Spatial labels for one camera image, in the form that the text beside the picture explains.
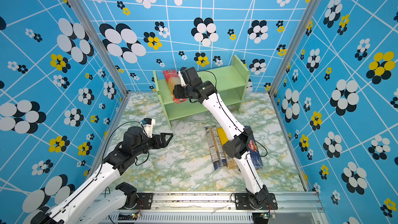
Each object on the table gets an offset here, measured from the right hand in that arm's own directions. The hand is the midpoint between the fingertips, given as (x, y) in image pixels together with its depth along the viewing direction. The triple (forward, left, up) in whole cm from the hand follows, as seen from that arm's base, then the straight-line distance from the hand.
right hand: (179, 90), depth 80 cm
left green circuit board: (-52, +22, -31) cm, 64 cm away
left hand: (-19, +5, -12) cm, 23 cm away
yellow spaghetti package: (-27, -28, -28) cm, 48 cm away
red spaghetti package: (+9, +4, +1) cm, 10 cm away
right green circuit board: (-51, -40, -31) cm, 72 cm away
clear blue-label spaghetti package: (-21, -20, -27) cm, 39 cm away
